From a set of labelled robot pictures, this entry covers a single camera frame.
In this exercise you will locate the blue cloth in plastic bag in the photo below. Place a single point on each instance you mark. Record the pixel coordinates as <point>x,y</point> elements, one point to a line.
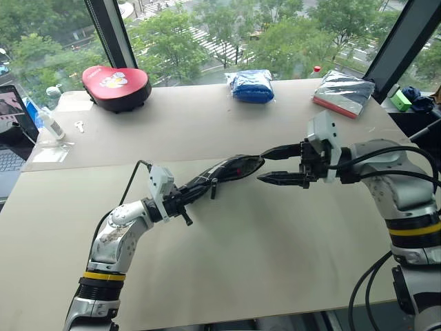
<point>251,86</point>

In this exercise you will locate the green box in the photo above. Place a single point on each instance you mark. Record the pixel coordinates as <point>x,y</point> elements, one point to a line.
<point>401,101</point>

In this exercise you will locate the red-capped bottle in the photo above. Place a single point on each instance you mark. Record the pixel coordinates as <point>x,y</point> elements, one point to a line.
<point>315,73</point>

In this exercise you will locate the laptop computer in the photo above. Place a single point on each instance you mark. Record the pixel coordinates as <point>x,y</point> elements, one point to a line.
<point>10,113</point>

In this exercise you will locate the red heart-shaped case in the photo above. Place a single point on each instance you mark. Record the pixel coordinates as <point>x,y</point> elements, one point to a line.
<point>113,82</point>

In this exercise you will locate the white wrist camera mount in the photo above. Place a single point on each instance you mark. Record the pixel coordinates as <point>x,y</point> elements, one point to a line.
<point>324,129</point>
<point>160,186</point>

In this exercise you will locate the dark green checked cloth pouch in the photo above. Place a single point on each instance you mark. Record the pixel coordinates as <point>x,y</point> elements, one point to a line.
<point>241,167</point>

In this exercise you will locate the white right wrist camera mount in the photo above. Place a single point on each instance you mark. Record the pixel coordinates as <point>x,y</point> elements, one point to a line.
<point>324,129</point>

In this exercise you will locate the white plastic bottle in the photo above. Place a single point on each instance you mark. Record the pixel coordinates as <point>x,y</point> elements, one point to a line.
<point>53,127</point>

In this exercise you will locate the black marker pen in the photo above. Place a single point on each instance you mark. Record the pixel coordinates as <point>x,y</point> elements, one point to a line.
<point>214,189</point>

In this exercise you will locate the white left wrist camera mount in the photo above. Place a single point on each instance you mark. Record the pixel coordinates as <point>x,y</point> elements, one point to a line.
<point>160,186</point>

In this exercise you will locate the small white key-shaped piece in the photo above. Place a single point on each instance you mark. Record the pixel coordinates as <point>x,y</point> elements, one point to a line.
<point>80,127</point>

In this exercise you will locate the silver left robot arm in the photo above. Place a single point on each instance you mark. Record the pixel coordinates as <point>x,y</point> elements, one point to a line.
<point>117,238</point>

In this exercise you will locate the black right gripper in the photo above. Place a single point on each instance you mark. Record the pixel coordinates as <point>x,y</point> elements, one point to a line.
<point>311,162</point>

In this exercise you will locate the black window frame post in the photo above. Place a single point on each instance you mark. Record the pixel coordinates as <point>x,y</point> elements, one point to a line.
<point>110,31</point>
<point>396,45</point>

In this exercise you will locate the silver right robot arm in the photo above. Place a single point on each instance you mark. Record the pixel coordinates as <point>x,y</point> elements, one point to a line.
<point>406,193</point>

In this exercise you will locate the clear plastic sheet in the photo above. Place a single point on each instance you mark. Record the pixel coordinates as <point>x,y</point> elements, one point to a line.
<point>51,153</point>

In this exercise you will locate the dark blue cloth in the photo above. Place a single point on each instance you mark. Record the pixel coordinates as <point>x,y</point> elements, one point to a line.
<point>420,101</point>

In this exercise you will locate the blue packet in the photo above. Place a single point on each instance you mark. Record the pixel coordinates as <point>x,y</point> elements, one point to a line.
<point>32,107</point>

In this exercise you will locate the silver foil packet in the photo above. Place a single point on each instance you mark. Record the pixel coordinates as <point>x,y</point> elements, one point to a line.
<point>344,91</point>

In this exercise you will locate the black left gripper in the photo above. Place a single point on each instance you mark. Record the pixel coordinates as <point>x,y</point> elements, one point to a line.
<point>174,207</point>

